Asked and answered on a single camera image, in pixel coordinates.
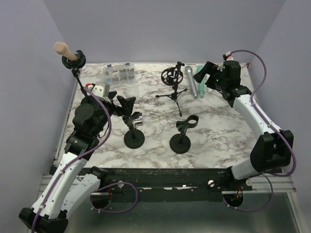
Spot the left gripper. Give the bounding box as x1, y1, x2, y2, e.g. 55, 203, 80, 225
92, 92, 136, 137

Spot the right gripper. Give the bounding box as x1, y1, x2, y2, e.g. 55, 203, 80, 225
194, 61, 227, 92

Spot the teal microphone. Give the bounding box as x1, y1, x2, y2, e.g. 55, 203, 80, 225
197, 65, 206, 98

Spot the grey metal microphone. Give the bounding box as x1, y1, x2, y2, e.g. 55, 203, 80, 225
185, 66, 198, 99

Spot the black tripod shock mount stand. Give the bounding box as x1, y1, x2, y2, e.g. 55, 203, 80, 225
155, 61, 187, 116

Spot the black white-mic stand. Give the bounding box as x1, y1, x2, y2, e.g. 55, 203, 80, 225
122, 112, 145, 149

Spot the black mic stand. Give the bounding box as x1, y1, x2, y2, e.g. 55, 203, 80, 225
169, 115, 199, 154

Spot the beige microphone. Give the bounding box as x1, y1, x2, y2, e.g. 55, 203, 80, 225
54, 42, 78, 61

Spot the white microphone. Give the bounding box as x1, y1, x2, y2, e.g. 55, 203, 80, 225
205, 78, 209, 92

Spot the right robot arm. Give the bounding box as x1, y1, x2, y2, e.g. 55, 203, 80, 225
193, 61, 294, 190

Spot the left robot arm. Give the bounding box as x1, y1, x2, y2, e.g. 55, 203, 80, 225
19, 91, 136, 233

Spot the clear plastic screw box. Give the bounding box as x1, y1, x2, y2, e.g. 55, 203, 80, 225
103, 63, 136, 86

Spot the small chrome metal block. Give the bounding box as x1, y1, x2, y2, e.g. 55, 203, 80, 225
133, 113, 143, 128

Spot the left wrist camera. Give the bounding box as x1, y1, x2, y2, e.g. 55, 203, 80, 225
87, 82, 110, 100

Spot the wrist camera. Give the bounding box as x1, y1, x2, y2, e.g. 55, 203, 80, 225
223, 51, 235, 62
87, 82, 110, 100

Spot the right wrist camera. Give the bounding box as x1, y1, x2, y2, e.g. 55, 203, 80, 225
223, 51, 235, 62

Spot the black tall shock mount stand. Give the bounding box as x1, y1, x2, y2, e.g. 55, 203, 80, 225
62, 50, 88, 97

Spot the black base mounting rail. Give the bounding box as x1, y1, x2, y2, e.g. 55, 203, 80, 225
80, 167, 253, 203

